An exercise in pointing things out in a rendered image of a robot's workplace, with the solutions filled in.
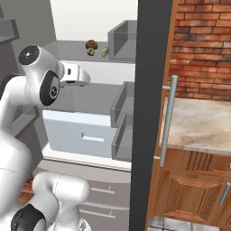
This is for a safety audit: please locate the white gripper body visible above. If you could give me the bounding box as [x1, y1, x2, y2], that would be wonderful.
[60, 68, 92, 88]

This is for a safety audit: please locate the grey open fridge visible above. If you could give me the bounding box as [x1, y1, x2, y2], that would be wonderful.
[32, 0, 139, 172]

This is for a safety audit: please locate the grey fridge shelf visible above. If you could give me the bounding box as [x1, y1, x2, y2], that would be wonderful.
[42, 39, 137, 65]

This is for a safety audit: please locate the pale yellow butter block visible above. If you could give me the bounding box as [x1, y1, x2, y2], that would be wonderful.
[100, 46, 110, 59]

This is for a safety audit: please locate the pale blue fridge drawer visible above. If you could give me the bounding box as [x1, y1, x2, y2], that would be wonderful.
[42, 109, 119, 160]

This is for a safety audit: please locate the dark grey fridge door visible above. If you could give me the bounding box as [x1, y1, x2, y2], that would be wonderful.
[129, 0, 176, 231]

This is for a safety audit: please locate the brown round food item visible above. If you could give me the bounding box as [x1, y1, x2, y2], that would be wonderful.
[85, 39, 99, 51]

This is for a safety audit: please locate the grey door bin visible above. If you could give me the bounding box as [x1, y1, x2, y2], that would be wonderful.
[107, 19, 138, 64]
[109, 80, 135, 129]
[111, 112, 134, 162]

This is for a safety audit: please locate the grey freezer drawer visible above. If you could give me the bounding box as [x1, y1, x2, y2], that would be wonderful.
[32, 158, 133, 231]

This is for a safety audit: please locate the wooden drawer front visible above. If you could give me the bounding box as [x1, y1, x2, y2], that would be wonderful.
[163, 147, 231, 176]

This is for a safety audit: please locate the wooden cupboard door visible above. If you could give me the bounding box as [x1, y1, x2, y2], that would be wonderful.
[153, 169, 231, 228]

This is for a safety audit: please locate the silver fridge door handle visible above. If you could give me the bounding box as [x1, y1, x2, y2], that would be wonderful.
[153, 75, 179, 168]

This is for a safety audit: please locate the silver freezer drawer handle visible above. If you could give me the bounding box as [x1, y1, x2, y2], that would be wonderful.
[89, 185, 116, 196]
[79, 208, 117, 219]

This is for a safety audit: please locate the silver cupboard door handle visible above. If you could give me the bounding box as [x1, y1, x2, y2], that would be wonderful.
[217, 181, 231, 208]

